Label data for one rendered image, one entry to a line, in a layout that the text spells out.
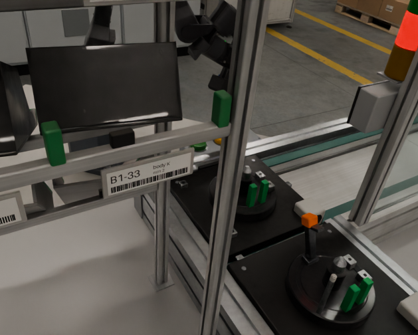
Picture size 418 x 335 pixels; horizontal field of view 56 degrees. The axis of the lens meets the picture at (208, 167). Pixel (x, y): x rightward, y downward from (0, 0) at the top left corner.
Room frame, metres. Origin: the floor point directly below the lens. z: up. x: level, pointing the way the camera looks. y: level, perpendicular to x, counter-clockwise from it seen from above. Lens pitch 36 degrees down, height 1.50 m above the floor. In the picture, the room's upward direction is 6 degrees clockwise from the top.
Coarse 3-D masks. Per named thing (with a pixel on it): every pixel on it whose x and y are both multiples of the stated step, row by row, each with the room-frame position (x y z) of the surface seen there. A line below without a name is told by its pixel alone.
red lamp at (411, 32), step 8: (408, 16) 0.62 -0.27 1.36; (416, 16) 0.61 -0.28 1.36; (408, 24) 0.62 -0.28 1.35; (416, 24) 0.61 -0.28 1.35; (400, 32) 0.63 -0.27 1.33; (408, 32) 0.61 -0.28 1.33; (416, 32) 0.61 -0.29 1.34; (400, 40) 0.62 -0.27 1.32; (408, 40) 0.61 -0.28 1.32; (416, 40) 0.60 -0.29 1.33; (408, 48) 0.61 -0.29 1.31; (416, 48) 0.60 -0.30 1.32
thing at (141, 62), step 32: (32, 64) 0.31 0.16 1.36; (64, 64) 0.32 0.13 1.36; (96, 64) 0.33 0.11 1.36; (128, 64) 0.34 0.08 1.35; (160, 64) 0.35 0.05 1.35; (64, 96) 0.30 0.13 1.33; (96, 96) 0.31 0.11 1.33; (128, 96) 0.33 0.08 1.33; (160, 96) 0.34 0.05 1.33; (64, 128) 0.29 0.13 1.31; (96, 128) 0.30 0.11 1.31
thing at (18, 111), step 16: (0, 64) 0.28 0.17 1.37; (0, 80) 0.27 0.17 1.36; (16, 80) 0.35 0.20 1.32; (0, 96) 0.27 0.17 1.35; (16, 96) 0.32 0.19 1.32; (0, 112) 0.26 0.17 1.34; (16, 112) 0.30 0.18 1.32; (32, 112) 0.44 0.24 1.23; (0, 128) 0.26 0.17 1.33; (16, 128) 0.28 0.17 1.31; (32, 128) 0.40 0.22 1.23; (0, 144) 0.25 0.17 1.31; (16, 144) 0.26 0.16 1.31
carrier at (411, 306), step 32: (256, 256) 0.47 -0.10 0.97; (288, 256) 0.47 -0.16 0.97; (320, 256) 0.46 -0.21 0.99; (352, 256) 0.49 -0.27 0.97; (256, 288) 0.40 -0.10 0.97; (288, 288) 0.40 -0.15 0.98; (320, 288) 0.40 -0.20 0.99; (352, 288) 0.36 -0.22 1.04; (384, 288) 0.42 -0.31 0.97; (288, 320) 0.35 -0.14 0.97; (320, 320) 0.34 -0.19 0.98; (352, 320) 0.34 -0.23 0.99; (384, 320) 0.36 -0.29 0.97; (416, 320) 0.36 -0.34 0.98
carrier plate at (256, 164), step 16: (256, 160) 0.76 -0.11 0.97; (192, 176) 0.68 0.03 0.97; (208, 176) 0.68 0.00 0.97; (272, 176) 0.71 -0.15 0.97; (176, 192) 0.62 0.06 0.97; (192, 192) 0.62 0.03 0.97; (208, 192) 0.63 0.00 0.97; (288, 192) 0.65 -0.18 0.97; (192, 208) 0.57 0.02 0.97; (208, 208) 0.58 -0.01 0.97; (288, 208) 0.60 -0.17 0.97; (208, 224) 0.53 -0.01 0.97; (240, 224) 0.54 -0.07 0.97; (256, 224) 0.55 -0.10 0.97; (272, 224) 0.55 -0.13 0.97; (288, 224) 0.56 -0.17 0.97; (208, 240) 0.50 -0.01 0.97; (240, 240) 0.50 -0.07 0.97; (256, 240) 0.51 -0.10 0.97; (272, 240) 0.52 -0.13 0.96
